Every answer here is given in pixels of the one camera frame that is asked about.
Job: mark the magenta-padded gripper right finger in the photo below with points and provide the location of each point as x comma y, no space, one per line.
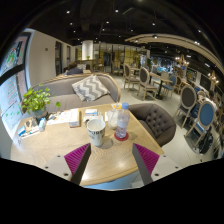
146,158

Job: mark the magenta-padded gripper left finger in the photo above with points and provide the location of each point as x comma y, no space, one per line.
76,158

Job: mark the clear blue-capped water bottle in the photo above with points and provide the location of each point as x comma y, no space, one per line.
122,123

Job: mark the white printed mug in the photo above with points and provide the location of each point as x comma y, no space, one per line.
96,135

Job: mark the flat round red coaster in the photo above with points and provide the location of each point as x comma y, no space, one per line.
117,137

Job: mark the grey tufted armchair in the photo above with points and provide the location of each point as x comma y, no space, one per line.
155,121

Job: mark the long white box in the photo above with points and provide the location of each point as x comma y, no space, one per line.
74,118

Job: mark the printed paper leaflet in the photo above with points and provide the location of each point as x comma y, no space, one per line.
60,117

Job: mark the small blue and white box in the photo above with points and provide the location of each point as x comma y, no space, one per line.
42,125

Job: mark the blue and white booklet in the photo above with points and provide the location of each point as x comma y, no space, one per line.
91,112

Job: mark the clear drinking glass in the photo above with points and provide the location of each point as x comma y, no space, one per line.
112,120

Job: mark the grey curved sofa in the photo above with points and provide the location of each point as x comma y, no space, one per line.
61,90

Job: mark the green potted plant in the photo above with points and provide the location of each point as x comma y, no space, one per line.
35,100

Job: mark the grey chevron cushion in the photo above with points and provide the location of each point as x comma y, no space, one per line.
90,87

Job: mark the group of dining chairs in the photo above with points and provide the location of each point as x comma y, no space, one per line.
188,96

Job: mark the person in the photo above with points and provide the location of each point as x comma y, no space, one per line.
73,69

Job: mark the window with festive stickers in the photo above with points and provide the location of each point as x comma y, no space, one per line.
11,86

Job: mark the group of ceiling lights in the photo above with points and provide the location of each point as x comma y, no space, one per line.
116,10

